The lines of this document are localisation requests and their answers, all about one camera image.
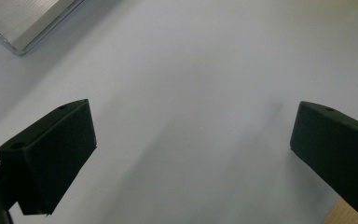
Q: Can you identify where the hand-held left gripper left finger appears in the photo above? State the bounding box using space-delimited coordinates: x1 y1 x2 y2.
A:
0 98 98 217

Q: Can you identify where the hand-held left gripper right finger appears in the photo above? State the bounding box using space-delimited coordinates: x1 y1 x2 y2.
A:
289 100 358 217

